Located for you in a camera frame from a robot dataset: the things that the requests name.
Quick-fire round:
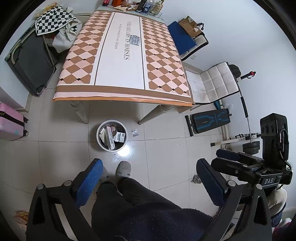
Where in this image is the silver pill blister pack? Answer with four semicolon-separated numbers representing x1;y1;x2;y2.
132;129;139;137

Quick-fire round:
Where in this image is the orange snack bag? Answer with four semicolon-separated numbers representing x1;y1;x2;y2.
14;210;29;230

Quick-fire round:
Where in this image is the white trash bin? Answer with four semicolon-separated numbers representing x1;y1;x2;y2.
96;120;128;152

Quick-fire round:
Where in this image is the grey slipper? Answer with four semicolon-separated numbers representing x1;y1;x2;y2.
115;161;132;178

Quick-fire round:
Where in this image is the blister pack on table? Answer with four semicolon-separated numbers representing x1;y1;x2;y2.
128;35;140;46

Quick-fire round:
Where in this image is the checkered tablecloth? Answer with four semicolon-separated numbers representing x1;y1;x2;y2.
53;9;193;106

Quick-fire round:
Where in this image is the pink white toothpaste box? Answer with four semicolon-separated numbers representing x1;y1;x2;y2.
105;126;115;150

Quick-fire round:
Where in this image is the pink suitcase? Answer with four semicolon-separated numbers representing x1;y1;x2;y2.
0;103;29;141

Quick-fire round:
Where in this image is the white padded chair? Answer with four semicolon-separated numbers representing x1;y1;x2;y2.
186;62;239;105

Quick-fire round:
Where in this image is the checkered cloth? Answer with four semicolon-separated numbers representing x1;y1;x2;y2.
35;6;78;36

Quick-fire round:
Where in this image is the dark folding bed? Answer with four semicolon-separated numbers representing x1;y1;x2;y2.
5;25;60;96

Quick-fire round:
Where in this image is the person's dark trouser leg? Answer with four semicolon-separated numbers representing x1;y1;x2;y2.
91;177;213;240

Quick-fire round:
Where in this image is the cardboard box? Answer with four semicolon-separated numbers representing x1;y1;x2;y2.
178;16;204;38

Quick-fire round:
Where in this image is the green white medicine box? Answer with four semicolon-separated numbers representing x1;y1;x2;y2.
113;132;125;143

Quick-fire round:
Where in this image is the white table leg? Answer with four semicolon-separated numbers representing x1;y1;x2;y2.
70;101;89;124
138;104;174;125

